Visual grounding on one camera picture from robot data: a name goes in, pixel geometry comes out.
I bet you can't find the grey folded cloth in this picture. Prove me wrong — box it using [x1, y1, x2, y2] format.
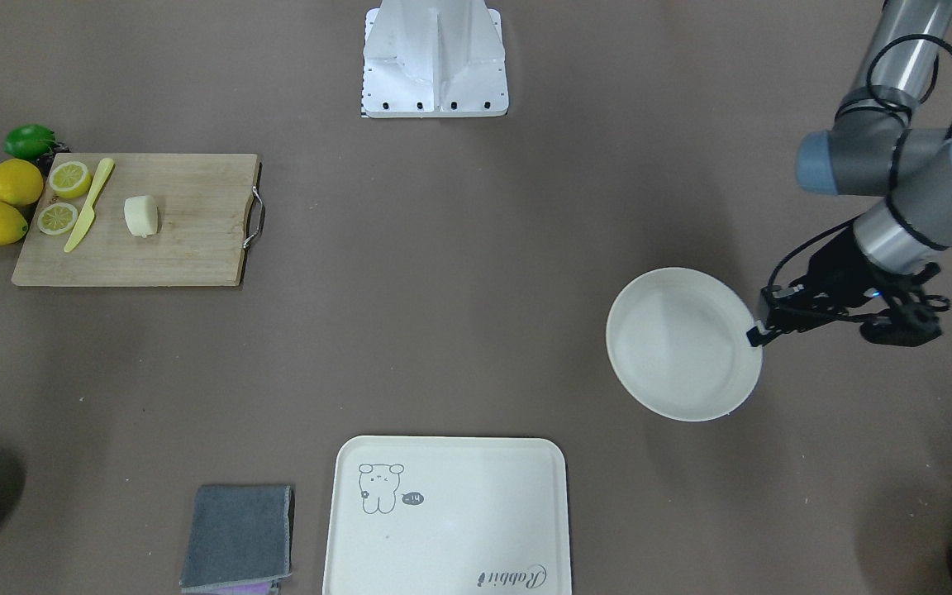
[180, 483, 293, 594]

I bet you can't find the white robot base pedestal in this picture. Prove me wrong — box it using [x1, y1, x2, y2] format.
[360, 1, 510, 118]

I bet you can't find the green lime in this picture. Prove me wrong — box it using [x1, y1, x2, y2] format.
[2, 124, 57, 161]

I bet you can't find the cream rectangular tray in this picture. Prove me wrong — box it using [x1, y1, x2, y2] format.
[322, 436, 574, 594]

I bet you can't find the cream round plate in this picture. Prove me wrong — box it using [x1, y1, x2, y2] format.
[605, 267, 763, 422]

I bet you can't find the lemon half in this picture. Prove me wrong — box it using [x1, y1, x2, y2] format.
[34, 201, 79, 236]
[48, 159, 93, 200]

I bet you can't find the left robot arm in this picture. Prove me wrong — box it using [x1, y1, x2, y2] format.
[747, 1, 952, 347]

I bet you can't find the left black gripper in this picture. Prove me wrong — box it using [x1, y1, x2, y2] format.
[745, 227, 952, 348]

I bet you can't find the yellow plastic knife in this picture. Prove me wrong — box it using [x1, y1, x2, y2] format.
[63, 157, 116, 254]

